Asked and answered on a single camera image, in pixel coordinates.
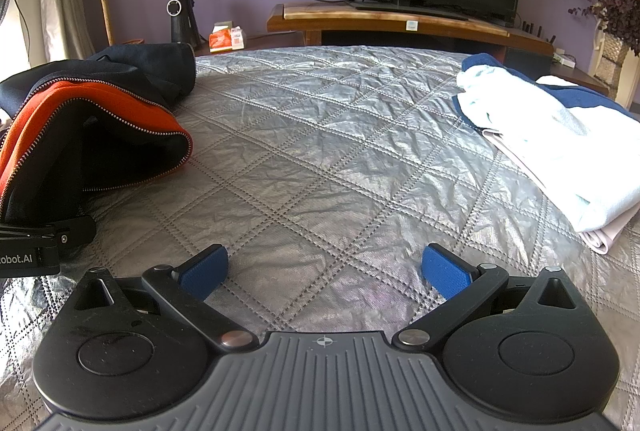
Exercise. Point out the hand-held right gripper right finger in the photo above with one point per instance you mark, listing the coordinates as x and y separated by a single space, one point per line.
447 273

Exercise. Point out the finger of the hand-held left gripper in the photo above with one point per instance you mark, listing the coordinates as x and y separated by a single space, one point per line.
70 232

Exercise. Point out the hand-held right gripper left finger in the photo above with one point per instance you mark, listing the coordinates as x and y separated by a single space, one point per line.
205 273

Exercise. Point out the navy orange zip jacket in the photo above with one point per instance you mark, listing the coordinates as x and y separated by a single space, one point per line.
100 151

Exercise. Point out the pale lilac garment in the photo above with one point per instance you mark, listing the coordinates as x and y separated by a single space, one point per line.
602 238

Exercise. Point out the light blue garment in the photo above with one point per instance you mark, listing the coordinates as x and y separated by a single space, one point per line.
560 146

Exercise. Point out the dark blue garment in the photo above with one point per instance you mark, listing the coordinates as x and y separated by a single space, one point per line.
575 96

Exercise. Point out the white garment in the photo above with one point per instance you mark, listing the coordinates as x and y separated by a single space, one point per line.
610 113

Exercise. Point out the orange tissue box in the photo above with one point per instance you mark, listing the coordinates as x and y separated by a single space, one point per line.
225 40

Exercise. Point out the black cylindrical speaker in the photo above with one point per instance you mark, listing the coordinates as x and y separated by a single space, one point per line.
182 26

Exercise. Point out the small white box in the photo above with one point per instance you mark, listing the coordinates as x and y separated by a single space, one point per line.
564 59

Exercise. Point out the wooden television stand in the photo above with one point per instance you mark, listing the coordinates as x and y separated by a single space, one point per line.
350 18

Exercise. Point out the woven vase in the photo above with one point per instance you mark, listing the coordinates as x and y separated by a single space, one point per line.
614 56

